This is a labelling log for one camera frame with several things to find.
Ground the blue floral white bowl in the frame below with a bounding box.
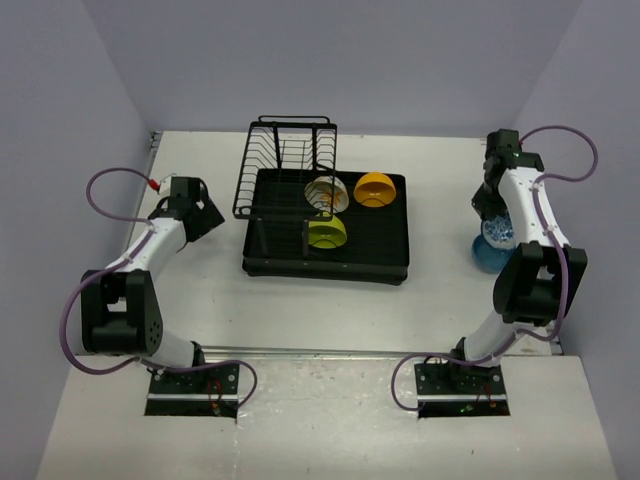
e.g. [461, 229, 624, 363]
[480, 212, 516, 250]

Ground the plain blue bowl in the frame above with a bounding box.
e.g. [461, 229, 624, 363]
[471, 235, 514, 274]

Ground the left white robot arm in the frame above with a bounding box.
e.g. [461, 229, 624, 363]
[80, 176, 224, 393]

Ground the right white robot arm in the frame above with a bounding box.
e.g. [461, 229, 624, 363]
[446, 129, 588, 393]

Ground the lime green bowl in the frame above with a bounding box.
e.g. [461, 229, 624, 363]
[308, 212, 348, 249]

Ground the yellow floral white bowl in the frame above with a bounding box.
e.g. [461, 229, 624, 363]
[304, 175, 350, 213]

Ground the orange bowl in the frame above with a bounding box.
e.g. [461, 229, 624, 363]
[353, 172, 397, 208]

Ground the black plastic drain tray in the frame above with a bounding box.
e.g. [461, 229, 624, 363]
[234, 169, 410, 285]

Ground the black wire dish rack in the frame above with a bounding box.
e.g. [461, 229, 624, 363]
[232, 115, 337, 260]

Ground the metal table rail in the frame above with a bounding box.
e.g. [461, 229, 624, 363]
[202, 344, 445, 360]

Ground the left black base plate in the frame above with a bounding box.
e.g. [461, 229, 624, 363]
[144, 364, 239, 419]

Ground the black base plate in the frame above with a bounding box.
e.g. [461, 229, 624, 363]
[414, 359, 510, 418]
[144, 364, 239, 419]

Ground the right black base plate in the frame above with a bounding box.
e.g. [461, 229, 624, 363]
[414, 359, 510, 418]

